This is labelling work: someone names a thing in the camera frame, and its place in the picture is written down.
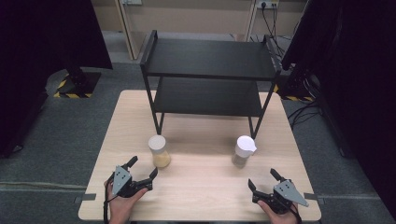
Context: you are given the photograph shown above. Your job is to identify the person's right hand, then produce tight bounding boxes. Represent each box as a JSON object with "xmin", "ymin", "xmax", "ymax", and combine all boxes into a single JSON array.
[{"xmin": 257, "ymin": 200, "xmax": 303, "ymax": 224}]

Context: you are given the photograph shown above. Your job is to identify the dark curtain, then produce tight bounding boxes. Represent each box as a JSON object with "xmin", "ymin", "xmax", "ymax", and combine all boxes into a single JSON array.
[
  {"xmin": 281, "ymin": 0, "xmax": 396, "ymax": 220},
  {"xmin": 0, "ymin": 0, "xmax": 114, "ymax": 159}
]

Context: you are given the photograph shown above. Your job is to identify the hand-held gripper cable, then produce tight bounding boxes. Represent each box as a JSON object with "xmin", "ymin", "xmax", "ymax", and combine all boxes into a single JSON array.
[
  {"xmin": 289, "ymin": 201, "xmax": 304, "ymax": 224},
  {"xmin": 103, "ymin": 174, "xmax": 117, "ymax": 224}
]

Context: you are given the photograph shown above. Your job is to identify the light wooden cabinet frame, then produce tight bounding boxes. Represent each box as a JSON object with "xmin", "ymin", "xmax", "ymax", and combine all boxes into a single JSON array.
[{"xmin": 91, "ymin": 0, "xmax": 309, "ymax": 61}]

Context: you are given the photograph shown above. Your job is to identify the right hand-held gripper cable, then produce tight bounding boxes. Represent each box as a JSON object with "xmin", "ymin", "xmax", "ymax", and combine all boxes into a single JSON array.
[{"xmin": 289, "ymin": 201, "xmax": 304, "ymax": 224}]

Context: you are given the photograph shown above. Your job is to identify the jar of yellow powder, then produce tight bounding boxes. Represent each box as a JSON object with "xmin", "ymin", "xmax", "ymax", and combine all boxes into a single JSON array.
[{"xmin": 148, "ymin": 134, "xmax": 172, "ymax": 169}]

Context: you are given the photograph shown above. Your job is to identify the jar with white spout lid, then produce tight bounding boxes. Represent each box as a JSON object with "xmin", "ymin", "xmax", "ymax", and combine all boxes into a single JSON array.
[{"xmin": 231, "ymin": 134, "xmax": 259, "ymax": 169}]

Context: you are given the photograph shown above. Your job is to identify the wall power socket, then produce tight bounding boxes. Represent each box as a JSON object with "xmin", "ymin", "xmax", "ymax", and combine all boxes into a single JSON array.
[{"xmin": 255, "ymin": 0, "xmax": 280, "ymax": 10}]

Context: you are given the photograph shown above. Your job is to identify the left hand-held gripper cable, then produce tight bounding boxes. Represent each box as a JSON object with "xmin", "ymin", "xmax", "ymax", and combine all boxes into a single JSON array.
[{"xmin": 103, "ymin": 174, "xmax": 117, "ymax": 224}]

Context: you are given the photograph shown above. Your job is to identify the black cables on floor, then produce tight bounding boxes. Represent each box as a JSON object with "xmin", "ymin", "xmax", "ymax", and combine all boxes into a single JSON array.
[{"xmin": 287, "ymin": 98, "xmax": 323, "ymax": 131}]

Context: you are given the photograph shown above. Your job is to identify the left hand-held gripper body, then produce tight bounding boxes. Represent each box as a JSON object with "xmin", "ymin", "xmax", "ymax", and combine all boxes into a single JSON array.
[{"xmin": 111, "ymin": 165, "xmax": 154, "ymax": 199}]

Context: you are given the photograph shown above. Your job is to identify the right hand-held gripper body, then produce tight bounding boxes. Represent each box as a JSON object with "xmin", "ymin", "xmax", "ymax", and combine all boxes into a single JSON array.
[{"xmin": 251, "ymin": 178, "xmax": 310, "ymax": 216}]

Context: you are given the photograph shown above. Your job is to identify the black metal shelf rack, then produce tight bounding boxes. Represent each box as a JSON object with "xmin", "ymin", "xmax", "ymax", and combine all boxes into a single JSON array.
[{"xmin": 139, "ymin": 29, "xmax": 283, "ymax": 140}]

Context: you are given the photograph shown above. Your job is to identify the grey tape strip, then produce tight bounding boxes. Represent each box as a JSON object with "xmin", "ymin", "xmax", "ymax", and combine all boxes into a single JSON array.
[
  {"xmin": 73, "ymin": 192, "xmax": 98, "ymax": 205},
  {"xmin": 303, "ymin": 192, "xmax": 327, "ymax": 206}
]

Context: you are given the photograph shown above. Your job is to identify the black cables at socket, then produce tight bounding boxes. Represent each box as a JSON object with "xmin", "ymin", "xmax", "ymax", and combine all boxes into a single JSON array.
[{"xmin": 248, "ymin": 3, "xmax": 292, "ymax": 59}]

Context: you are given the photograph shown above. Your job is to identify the stand base with striped tape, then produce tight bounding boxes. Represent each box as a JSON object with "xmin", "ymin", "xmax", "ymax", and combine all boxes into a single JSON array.
[
  {"xmin": 52, "ymin": 66, "xmax": 103, "ymax": 100},
  {"xmin": 273, "ymin": 63, "xmax": 316, "ymax": 103}
]

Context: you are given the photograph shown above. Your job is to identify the person's left hand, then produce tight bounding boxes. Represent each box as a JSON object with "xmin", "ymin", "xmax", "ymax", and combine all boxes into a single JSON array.
[{"xmin": 104, "ymin": 180, "xmax": 149, "ymax": 224}]

